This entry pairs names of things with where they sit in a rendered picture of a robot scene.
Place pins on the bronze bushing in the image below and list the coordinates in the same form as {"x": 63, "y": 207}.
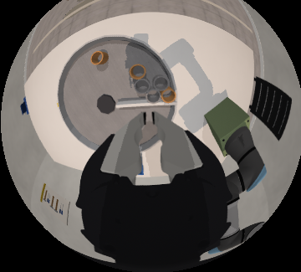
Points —
{"x": 171, "y": 98}
{"x": 132, "y": 74}
{"x": 95, "y": 55}

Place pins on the grey metal sleeve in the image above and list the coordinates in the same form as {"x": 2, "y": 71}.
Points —
{"x": 153, "y": 100}
{"x": 142, "y": 91}
{"x": 163, "y": 87}

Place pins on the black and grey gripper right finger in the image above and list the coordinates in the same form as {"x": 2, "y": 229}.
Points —
{"x": 182, "y": 152}

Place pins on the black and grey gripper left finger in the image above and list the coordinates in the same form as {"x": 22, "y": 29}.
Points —
{"x": 119, "y": 155}

